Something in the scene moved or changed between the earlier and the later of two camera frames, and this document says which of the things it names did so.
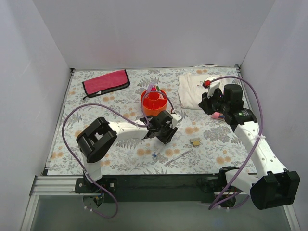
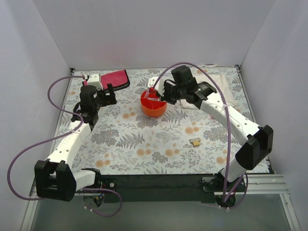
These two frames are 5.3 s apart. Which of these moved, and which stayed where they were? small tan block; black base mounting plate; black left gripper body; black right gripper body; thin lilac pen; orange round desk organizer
Moved: thin lilac pen; black right gripper body; black left gripper body
Stayed: black base mounting plate; small tan block; orange round desk organizer
